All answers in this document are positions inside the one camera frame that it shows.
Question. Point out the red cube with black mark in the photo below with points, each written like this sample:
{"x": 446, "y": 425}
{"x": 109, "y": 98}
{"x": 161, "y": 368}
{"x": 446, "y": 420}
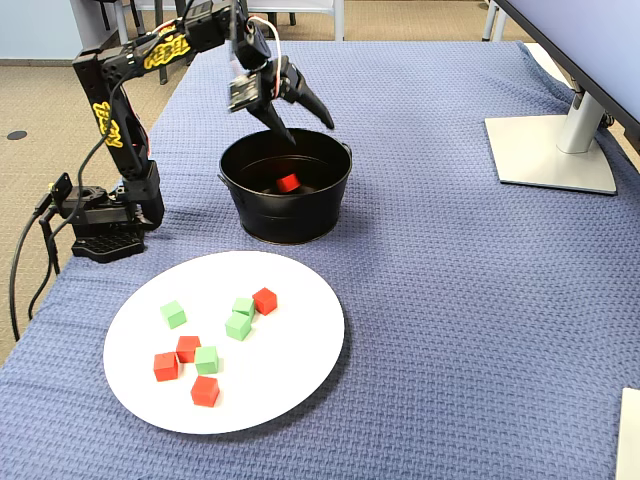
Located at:
{"x": 166, "y": 366}

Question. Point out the light grey table leg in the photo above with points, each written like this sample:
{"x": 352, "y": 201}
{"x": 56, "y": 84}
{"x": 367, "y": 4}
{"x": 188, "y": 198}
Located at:
{"x": 121, "y": 20}

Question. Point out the blue knit tablecloth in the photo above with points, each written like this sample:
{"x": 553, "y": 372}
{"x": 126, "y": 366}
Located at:
{"x": 450, "y": 300}

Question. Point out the silver monitor stand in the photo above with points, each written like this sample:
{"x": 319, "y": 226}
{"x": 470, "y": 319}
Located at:
{"x": 550, "y": 160}

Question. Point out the white round plate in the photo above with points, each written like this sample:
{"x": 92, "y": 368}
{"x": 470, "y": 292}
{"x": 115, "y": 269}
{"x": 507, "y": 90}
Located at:
{"x": 290, "y": 350}

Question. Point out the black round floor outlet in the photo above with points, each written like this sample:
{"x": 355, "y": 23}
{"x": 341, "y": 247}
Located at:
{"x": 16, "y": 135}

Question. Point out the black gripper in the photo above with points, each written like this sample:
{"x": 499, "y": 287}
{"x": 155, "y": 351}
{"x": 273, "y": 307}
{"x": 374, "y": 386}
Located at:
{"x": 286, "y": 82}

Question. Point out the black metal bucket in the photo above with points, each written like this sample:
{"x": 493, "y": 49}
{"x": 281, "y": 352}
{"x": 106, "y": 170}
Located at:
{"x": 290, "y": 220}

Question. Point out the white flat board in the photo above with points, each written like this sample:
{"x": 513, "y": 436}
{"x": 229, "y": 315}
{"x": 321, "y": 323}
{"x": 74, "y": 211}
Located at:
{"x": 631, "y": 440}

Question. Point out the light blue desk panel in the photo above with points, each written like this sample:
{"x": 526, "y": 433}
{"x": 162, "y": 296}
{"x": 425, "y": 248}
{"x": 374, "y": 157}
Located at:
{"x": 339, "y": 20}

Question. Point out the green cube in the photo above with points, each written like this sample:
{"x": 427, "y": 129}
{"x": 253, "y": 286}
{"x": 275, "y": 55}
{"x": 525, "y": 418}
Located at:
{"x": 243, "y": 305}
{"x": 173, "y": 315}
{"x": 206, "y": 360}
{"x": 238, "y": 327}

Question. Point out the large monitor screen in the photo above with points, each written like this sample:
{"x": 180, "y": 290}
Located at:
{"x": 600, "y": 40}

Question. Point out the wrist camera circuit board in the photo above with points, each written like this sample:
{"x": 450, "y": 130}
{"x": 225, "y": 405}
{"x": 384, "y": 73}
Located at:
{"x": 245, "y": 92}

